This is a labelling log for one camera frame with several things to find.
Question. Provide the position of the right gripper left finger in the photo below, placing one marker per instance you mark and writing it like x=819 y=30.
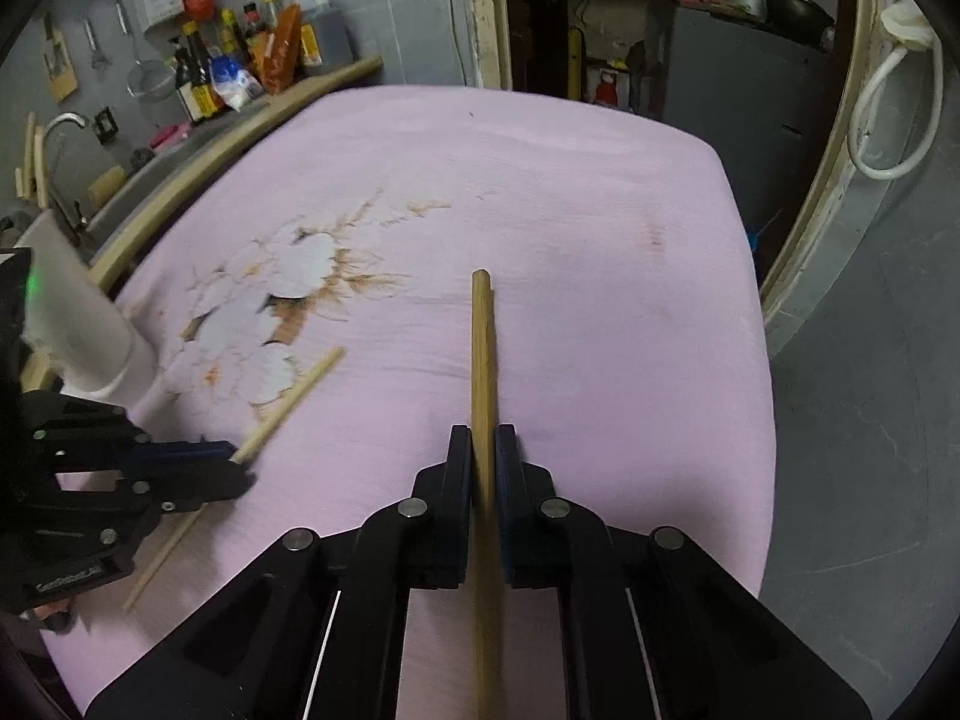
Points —
x=441 y=535

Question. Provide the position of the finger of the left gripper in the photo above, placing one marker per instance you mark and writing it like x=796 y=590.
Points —
x=181 y=476

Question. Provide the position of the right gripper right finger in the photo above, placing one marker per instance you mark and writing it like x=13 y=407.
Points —
x=520 y=489

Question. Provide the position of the dark bamboo chopstick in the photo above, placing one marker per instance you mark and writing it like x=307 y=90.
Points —
x=487 y=595
x=246 y=453

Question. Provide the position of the white plastic utensil holder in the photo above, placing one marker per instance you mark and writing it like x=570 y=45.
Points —
x=85 y=337

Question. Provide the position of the pink floral tablecloth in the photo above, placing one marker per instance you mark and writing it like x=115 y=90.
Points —
x=631 y=353

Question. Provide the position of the chrome sink faucet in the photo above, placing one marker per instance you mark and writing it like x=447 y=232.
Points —
x=63 y=155

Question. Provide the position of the white blue salt bag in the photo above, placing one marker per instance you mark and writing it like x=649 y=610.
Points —
x=233 y=82

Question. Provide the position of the dark soy sauce bottle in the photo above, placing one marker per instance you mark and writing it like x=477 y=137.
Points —
x=200 y=78

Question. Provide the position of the orange snack bag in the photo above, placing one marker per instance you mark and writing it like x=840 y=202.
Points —
x=281 y=52

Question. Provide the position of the red fire extinguisher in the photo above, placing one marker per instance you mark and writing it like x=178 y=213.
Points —
x=607 y=90

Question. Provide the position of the dark grey cabinet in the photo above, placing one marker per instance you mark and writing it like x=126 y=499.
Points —
x=764 y=103

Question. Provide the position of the large clear oil jug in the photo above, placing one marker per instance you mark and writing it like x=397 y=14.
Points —
x=325 y=45

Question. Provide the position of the black wok pan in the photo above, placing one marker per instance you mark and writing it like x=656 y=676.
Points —
x=802 y=21

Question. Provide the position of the white rubber glove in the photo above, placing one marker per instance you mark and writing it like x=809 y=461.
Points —
x=906 y=25

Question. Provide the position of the metal strainer on wall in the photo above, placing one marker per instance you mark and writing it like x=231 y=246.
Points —
x=150 y=80

